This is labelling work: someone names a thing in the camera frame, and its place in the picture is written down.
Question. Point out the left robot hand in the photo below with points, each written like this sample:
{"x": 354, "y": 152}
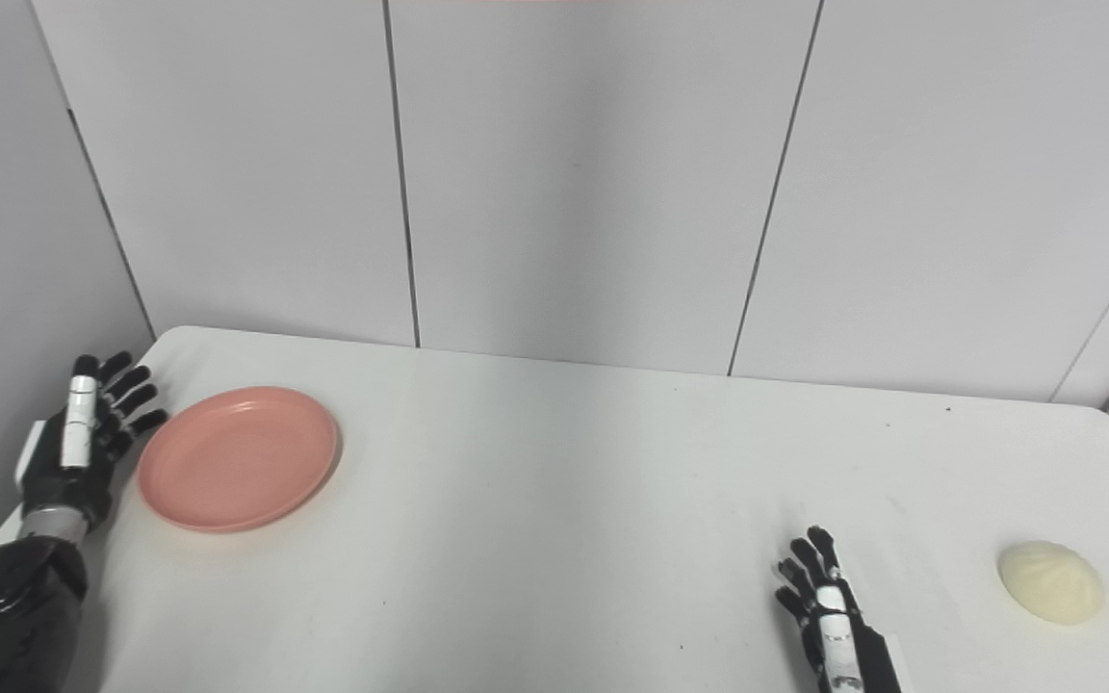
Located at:
{"x": 68, "y": 462}

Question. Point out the pink round plate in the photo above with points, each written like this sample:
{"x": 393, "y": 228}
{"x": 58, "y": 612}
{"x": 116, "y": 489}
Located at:
{"x": 239, "y": 458}

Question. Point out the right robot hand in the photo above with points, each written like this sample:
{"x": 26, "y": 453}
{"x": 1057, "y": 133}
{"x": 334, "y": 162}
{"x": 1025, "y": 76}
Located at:
{"x": 838, "y": 635}

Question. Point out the white steamed bun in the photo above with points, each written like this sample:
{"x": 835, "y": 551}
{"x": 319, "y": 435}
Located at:
{"x": 1052, "y": 581}

